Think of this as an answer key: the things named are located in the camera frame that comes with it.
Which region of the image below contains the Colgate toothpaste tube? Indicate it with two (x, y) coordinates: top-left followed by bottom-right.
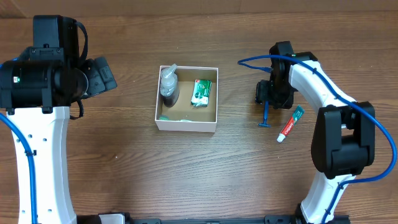
(277, 105), (305, 143)

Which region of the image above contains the blue disposable razor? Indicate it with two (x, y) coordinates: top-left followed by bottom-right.
(258, 101), (271, 128)

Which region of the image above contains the clear pump soap bottle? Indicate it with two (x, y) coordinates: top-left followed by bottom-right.
(160, 64), (180, 108)

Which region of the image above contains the green white toothbrush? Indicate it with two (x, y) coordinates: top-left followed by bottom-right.
(159, 114), (191, 122)

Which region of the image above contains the green soap bar packet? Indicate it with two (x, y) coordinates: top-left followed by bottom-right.
(191, 80), (212, 107)

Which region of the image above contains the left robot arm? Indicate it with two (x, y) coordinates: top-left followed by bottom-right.
(1, 15), (129, 223)

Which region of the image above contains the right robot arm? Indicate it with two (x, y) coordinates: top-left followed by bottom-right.
(255, 41), (375, 223)

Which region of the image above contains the white cardboard box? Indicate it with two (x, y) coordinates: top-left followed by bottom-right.
(155, 66), (219, 133)

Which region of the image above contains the right blue cable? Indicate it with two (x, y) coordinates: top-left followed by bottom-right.
(237, 54), (398, 224)

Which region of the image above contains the blue cable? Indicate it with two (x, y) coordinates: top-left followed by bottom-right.
(0, 57), (39, 224)
(237, 54), (398, 224)

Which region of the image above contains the left blue cable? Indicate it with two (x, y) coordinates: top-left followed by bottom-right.
(0, 57), (39, 224)

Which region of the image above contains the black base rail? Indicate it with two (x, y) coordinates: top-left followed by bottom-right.
(76, 213), (306, 224)

